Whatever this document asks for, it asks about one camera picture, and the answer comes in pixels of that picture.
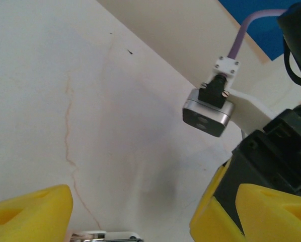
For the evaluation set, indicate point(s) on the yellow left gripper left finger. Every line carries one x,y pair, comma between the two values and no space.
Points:
27,216

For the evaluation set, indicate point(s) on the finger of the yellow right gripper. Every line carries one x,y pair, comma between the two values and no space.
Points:
213,224

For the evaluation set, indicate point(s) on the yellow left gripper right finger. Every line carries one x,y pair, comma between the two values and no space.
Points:
273,216

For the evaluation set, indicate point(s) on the small metal clip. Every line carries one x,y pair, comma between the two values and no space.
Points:
115,235

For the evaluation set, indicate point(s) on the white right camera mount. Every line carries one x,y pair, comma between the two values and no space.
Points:
251,106

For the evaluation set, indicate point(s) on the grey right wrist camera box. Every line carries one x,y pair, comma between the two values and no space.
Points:
208,118

